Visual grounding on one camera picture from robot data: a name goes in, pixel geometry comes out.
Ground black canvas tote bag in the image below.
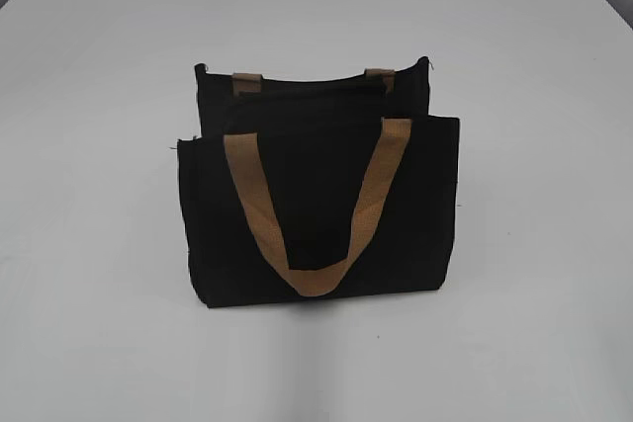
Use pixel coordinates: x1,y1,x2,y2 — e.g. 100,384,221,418
176,57,460,308

